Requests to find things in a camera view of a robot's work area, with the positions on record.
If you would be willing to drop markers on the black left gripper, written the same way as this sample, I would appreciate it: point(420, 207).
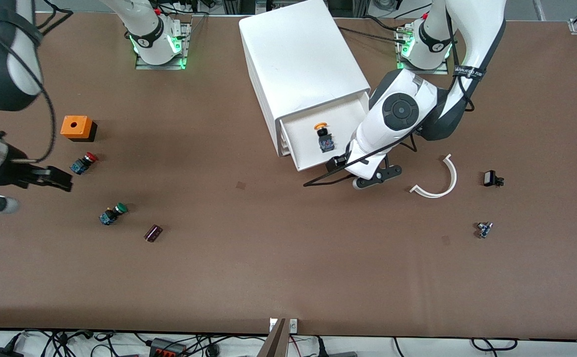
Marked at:
point(339, 161)

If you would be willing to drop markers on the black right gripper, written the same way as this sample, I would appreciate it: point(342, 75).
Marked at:
point(15, 173)

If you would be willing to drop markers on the yellow push button switch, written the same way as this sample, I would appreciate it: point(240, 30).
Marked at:
point(325, 144)

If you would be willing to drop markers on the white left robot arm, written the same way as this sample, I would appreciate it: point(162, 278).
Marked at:
point(402, 111)

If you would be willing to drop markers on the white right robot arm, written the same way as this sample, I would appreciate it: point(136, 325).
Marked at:
point(1, 74)

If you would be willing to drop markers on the dark brown cylindrical capacitor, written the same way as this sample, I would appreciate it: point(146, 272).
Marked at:
point(153, 233)

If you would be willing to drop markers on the white curved plastic strip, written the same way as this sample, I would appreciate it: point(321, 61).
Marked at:
point(453, 178)

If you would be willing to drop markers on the small black electrical component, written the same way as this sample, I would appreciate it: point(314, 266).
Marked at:
point(490, 178)

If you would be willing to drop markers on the small blue grey component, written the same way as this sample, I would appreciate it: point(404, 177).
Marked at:
point(484, 229)

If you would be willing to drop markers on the black power plug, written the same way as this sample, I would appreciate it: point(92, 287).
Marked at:
point(1, 353)

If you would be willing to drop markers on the black red power strip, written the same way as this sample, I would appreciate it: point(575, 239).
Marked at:
point(167, 349)

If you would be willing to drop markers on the red push button switch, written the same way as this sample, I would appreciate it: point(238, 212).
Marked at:
point(83, 163)

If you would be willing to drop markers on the orange button enclosure box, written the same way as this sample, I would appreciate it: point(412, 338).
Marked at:
point(75, 126)

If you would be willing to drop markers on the green push button switch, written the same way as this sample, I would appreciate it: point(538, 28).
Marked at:
point(110, 216)

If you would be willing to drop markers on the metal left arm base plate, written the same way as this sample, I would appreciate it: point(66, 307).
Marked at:
point(422, 72)

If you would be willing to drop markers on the small white bracket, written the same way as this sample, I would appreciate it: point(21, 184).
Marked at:
point(293, 326)

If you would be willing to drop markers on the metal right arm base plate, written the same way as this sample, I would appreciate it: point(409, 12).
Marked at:
point(187, 44)

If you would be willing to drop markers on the brown wooden post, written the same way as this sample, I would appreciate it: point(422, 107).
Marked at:
point(274, 344)

